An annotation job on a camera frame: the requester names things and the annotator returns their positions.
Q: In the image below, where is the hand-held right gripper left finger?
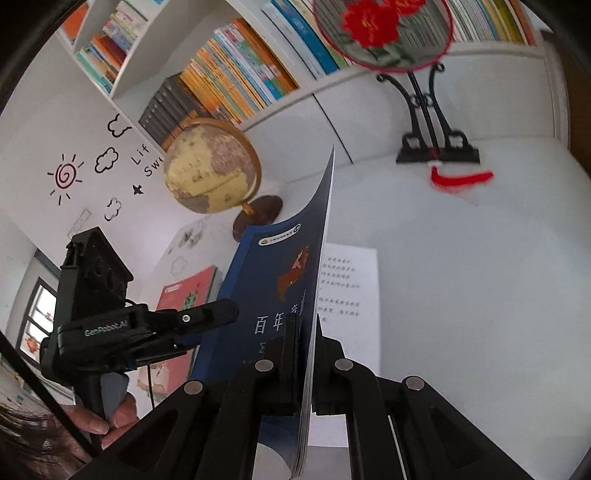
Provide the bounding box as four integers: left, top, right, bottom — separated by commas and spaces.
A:
88, 323, 308, 480

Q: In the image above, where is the red sun wall sticker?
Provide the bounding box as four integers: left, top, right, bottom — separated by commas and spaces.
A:
47, 154, 86, 206

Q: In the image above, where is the round embroidered fan on stand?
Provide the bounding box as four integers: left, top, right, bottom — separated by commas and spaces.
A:
314, 0, 481, 164

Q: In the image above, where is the plain blue book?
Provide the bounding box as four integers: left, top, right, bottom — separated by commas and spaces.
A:
190, 145, 380, 478

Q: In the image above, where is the antique style desk globe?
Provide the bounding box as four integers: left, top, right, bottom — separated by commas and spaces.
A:
163, 117, 283, 243

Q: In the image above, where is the black lettering wall sticker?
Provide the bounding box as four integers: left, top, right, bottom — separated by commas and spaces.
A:
130, 144, 167, 178

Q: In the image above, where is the brown wooden cabinet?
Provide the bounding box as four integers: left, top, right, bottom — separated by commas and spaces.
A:
538, 30, 591, 176

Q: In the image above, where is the thin black cable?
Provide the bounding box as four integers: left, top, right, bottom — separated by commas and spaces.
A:
124, 299, 156, 411

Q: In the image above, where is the set of black books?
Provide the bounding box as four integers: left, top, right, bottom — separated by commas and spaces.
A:
139, 74, 208, 148

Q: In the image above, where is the white bookshelf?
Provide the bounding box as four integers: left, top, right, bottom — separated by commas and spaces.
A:
55, 0, 568, 153

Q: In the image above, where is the red tassel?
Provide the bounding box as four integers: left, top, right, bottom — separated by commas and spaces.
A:
427, 159, 495, 190

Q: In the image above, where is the row of white blue books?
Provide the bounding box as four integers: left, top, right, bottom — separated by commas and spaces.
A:
261, 0, 536, 77

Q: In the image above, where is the person's left hand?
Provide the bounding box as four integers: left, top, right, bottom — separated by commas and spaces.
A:
62, 392, 139, 437

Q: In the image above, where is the row of yellow orange books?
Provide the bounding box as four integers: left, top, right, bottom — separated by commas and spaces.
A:
178, 18, 298, 125

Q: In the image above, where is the person's dark hair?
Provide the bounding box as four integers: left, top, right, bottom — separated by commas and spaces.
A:
0, 401, 90, 480

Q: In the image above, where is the white wall switch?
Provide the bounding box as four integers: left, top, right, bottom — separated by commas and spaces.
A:
68, 209, 92, 236

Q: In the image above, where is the thick black cable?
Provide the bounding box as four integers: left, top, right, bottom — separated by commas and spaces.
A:
0, 330, 100, 462

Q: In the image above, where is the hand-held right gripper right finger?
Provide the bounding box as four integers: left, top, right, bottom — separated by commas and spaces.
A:
311, 318, 536, 480

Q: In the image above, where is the red book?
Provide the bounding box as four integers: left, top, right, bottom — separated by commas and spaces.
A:
137, 265, 219, 398

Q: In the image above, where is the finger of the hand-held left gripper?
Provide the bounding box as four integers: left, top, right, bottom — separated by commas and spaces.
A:
145, 298, 240, 344
131, 335, 204, 370

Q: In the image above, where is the row of mixed colourful books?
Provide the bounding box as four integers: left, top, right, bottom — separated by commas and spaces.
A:
60, 0, 148, 93

